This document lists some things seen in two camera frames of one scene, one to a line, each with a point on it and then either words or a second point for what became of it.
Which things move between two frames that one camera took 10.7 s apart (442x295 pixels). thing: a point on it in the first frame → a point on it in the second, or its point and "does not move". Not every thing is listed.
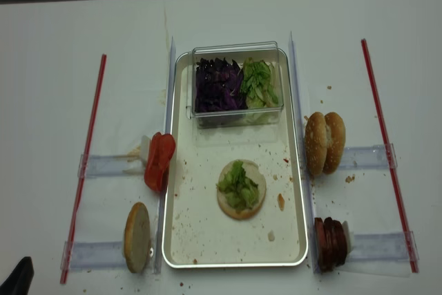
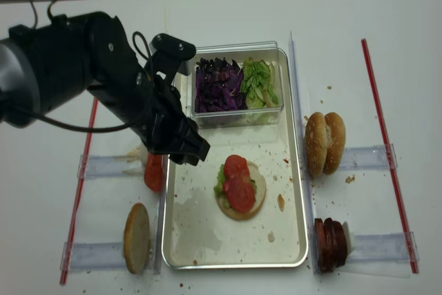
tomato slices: x=161 y=149 → x=237 y=184
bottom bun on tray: x=255 y=175 does not move
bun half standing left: x=137 y=238 does not move
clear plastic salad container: x=235 y=85 does not move
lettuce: x=239 y=191 → x=218 y=187
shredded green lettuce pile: x=260 y=84 does not move
